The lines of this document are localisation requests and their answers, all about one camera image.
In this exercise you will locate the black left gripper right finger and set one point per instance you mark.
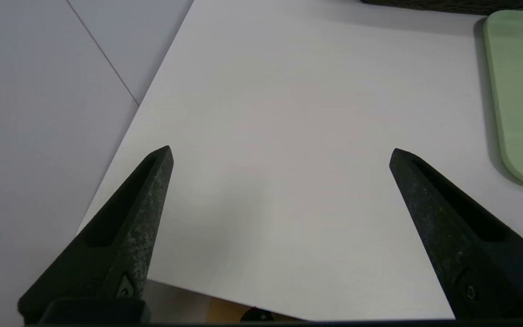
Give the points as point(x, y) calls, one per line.
point(466, 254)

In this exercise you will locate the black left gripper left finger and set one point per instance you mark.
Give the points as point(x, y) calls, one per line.
point(120, 245)

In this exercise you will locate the dark brown wicker basket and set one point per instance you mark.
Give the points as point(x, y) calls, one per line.
point(452, 5)

